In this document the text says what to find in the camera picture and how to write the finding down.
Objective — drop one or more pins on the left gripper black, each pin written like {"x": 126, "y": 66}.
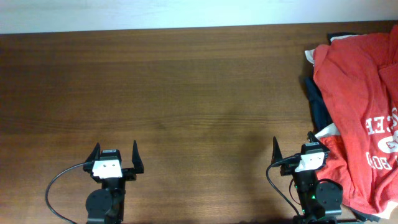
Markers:
{"x": 129, "y": 173}

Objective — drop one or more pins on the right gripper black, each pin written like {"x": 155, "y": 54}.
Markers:
{"x": 289, "y": 167}

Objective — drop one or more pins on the red soccer t-shirt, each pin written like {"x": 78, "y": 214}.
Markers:
{"x": 354, "y": 102}

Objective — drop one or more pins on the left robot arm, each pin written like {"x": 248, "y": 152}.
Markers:
{"x": 106, "y": 205}

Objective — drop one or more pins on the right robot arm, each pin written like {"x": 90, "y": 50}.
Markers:
{"x": 320, "y": 199}

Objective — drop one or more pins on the navy blue garment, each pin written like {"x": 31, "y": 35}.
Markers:
{"x": 319, "y": 112}

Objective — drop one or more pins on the white graphic t-shirt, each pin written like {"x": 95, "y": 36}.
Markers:
{"x": 329, "y": 130}

